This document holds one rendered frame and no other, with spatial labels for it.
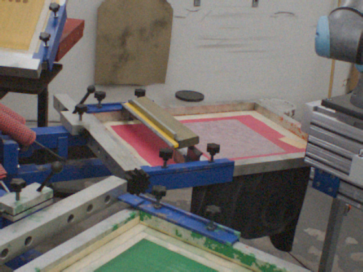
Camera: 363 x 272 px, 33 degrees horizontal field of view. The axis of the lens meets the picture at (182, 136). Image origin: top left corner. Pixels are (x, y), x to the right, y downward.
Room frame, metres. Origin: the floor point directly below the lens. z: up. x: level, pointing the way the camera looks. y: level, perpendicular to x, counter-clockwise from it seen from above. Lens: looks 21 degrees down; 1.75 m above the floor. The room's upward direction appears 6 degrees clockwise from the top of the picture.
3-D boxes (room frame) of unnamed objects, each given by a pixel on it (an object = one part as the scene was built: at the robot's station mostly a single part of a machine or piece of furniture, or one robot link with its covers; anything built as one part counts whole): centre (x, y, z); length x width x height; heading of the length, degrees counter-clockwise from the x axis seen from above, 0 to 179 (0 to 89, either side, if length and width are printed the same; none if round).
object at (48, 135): (1.80, 0.39, 1.02); 0.17 x 0.06 x 0.05; 119
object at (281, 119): (2.07, -0.10, 0.97); 0.79 x 0.58 x 0.04; 119
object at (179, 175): (1.71, -0.03, 0.98); 0.30 x 0.05 x 0.07; 119
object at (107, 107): (2.20, 0.24, 0.98); 0.30 x 0.05 x 0.07; 119
